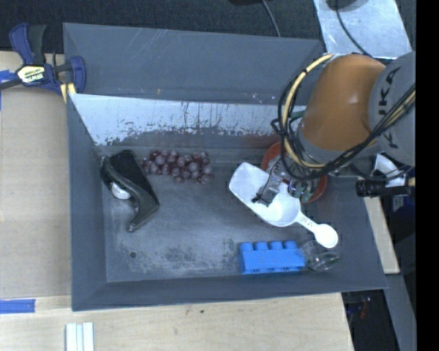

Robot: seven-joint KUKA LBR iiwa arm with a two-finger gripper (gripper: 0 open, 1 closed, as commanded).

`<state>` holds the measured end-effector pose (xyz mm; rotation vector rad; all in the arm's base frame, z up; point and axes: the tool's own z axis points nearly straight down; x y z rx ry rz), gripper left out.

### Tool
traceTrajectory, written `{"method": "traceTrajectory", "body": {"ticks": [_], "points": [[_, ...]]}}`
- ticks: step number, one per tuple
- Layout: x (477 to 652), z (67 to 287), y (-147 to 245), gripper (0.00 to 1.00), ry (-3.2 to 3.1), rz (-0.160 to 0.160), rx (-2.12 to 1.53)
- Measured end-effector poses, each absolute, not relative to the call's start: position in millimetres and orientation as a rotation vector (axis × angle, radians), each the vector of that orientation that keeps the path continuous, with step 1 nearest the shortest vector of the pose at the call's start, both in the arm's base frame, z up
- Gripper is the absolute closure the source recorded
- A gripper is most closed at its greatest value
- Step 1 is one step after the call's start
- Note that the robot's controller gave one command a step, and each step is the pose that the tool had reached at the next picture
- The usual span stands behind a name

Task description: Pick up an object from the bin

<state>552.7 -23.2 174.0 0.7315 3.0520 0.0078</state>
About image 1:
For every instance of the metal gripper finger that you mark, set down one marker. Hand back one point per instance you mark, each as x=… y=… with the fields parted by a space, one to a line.
x=271 y=198
x=262 y=194

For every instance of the white plastic scoop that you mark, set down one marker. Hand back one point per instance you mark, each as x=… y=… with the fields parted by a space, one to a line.
x=248 y=185

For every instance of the orange bowl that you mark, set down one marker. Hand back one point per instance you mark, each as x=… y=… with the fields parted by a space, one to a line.
x=316 y=192

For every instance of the blue toy brick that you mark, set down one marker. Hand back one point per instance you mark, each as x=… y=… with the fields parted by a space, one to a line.
x=270 y=260

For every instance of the clear glass cup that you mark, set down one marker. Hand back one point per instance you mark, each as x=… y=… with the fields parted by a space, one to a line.
x=322 y=258

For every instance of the grey metal bin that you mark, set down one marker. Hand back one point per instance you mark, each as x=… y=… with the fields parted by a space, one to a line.
x=190 y=232

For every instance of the dark red toy grapes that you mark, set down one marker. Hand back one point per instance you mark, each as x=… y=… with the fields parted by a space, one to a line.
x=179 y=166

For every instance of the black tape dispenser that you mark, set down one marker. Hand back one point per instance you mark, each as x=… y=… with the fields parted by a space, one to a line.
x=131 y=181

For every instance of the pale wood board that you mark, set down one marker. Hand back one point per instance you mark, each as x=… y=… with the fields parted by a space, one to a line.
x=33 y=196

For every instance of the black cylinder on white bracket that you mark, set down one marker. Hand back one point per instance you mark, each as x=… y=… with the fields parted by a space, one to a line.
x=369 y=187

